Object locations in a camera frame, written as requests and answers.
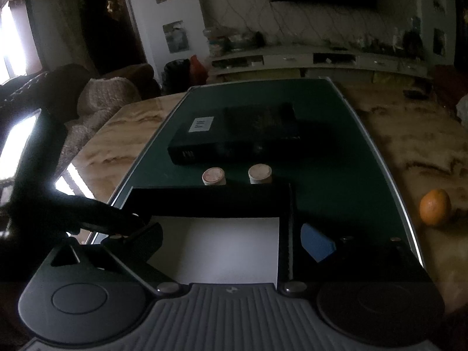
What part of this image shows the dark brown sofa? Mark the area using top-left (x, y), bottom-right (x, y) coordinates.
top-left (0, 63), bottom-right (161, 125)

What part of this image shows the dark wooden door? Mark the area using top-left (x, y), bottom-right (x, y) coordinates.
top-left (80, 0), bottom-right (149, 75)

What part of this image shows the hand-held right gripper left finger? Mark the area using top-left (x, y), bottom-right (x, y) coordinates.
top-left (37, 222), bottom-right (181, 297)

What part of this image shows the dark framed wall picture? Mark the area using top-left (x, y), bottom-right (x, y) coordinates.
top-left (434, 28), bottom-right (447, 57)

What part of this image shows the round jar beige lid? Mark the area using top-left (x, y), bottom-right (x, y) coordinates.
top-left (248, 163), bottom-right (273, 185)

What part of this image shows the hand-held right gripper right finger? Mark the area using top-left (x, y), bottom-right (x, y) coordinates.
top-left (280, 223), bottom-right (432, 297)

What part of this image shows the black box white interior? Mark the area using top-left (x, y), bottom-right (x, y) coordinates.
top-left (126, 183), bottom-right (298, 286)

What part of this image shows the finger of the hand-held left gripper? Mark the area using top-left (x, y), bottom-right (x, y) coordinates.
top-left (69, 195), bottom-right (151, 236)

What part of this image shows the black trash bin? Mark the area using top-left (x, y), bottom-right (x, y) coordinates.
top-left (163, 59), bottom-right (191, 96)

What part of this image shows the orange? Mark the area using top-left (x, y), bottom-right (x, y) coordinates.
top-left (419, 189), bottom-right (452, 226)

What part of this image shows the reddish sofa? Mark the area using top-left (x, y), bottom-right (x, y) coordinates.
top-left (431, 64), bottom-right (468, 96)

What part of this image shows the red bag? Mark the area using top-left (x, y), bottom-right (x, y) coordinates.
top-left (189, 55), bottom-right (208, 87)

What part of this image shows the beige knit blanket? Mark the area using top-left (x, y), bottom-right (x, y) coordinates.
top-left (55, 77), bottom-right (143, 176)

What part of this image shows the green desk mat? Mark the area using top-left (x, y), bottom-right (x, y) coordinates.
top-left (90, 77), bottom-right (425, 267)

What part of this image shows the black box with label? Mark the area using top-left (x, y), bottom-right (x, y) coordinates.
top-left (167, 103), bottom-right (302, 167)

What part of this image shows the white television cabinet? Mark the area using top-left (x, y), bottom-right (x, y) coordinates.
top-left (208, 42), bottom-right (432, 81)

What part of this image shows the round jar pinkish lid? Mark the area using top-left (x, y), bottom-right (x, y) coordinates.
top-left (202, 167), bottom-right (227, 186)

